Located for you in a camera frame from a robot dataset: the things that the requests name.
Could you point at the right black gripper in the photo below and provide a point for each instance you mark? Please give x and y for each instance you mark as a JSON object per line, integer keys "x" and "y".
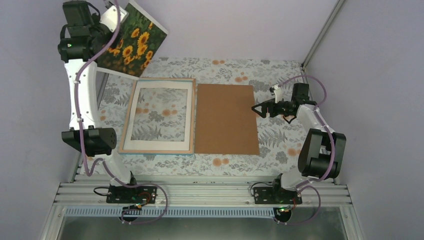
{"x": 270, "y": 104}

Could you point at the sunflower photo print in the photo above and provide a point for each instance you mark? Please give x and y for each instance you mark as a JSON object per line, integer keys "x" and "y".
{"x": 140, "y": 38}

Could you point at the white paper mat border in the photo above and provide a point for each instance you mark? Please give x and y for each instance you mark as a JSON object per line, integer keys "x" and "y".
{"x": 159, "y": 144}

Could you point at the teal wooden picture frame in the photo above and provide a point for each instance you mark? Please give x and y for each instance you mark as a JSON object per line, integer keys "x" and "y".
{"x": 159, "y": 152}

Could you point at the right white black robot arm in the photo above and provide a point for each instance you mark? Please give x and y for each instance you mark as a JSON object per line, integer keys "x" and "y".
{"x": 323, "y": 149}

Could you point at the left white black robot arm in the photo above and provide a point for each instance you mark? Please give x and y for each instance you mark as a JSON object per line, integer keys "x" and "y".
{"x": 87, "y": 34}

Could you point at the brown backing board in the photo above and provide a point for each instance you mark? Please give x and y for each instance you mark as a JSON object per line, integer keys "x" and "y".
{"x": 225, "y": 123}

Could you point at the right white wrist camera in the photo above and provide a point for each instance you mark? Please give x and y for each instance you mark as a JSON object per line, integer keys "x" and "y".
{"x": 277, "y": 92}

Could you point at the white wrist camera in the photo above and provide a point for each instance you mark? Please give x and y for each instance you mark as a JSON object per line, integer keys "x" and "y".
{"x": 277, "y": 92}
{"x": 110, "y": 17}

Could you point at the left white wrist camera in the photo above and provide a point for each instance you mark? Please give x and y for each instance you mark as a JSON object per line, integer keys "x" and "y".
{"x": 110, "y": 17}

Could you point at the left aluminium corner post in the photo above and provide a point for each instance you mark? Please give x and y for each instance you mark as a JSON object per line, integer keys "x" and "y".
{"x": 101, "y": 80}

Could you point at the aluminium corner post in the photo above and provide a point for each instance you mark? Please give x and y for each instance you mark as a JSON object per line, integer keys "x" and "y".
{"x": 101, "y": 80}
{"x": 323, "y": 32}

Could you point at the right aluminium corner post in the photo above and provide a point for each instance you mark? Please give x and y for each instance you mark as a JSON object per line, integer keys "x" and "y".
{"x": 323, "y": 32}

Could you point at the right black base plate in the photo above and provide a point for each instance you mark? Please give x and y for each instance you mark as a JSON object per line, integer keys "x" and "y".
{"x": 266, "y": 195}

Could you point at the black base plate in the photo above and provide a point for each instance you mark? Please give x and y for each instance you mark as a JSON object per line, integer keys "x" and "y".
{"x": 266, "y": 195}
{"x": 133, "y": 196}

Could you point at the aluminium rail base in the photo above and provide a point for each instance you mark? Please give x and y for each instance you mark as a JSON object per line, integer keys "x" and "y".
{"x": 327, "y": 211}

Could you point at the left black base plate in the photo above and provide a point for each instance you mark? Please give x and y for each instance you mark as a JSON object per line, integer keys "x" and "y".
{"x": 133, "y": 196}

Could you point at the slotted grey cable duct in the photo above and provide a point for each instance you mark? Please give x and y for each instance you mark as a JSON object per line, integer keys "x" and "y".
{"x": 172, "y": 212}

